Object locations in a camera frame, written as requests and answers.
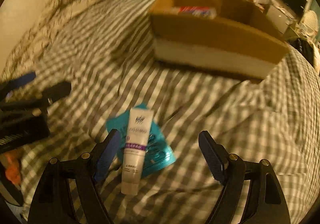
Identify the black bag on chair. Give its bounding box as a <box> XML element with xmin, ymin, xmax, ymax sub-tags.
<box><xmin>287</xmin><ymin>37</ymin><xmax>315</xmax><ymax>67</ymax></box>

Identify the white purple cream tube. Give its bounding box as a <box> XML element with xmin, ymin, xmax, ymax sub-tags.
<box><xmin>121</xmin><ymin>108</ymin><xmax>153</xmax><ymax>195</ymax></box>

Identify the teal plastic packet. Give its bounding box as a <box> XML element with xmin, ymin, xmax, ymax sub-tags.
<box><xmin>106</xmin><ymin>110</ymin><xmax>176</xmax><ymax>177</ymax></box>

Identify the brown cardboard box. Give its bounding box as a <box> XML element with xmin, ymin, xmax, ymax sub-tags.
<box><xmin>150</xmin><ymin>0</ymin><xmax>289</xmax><ymax>80</ymax></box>

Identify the plastic bottle red blue label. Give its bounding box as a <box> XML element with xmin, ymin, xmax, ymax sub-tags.
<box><xmin>170</xmin><ymin>6</ymin><xmax>217</xmax><ymax>19</ymax></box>

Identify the grey cabinet under television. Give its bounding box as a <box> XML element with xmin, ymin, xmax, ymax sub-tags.
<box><xmin>265</xmin><ymin>4</ymin><xmax>298</xmax><ymax>39</ymax></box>

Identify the grey checkered duvet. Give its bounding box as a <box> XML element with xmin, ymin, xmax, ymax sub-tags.
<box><xmin>2</xmin><ymin>0</ymin><xmax>319</xmax><ymax>223</ymax></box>

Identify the white oval vanity mirror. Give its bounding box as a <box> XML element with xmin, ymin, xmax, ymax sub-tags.
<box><xmin>300</xmin><ymin>10</ymin><xmax>318</xmax><ymax>38</ymax></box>

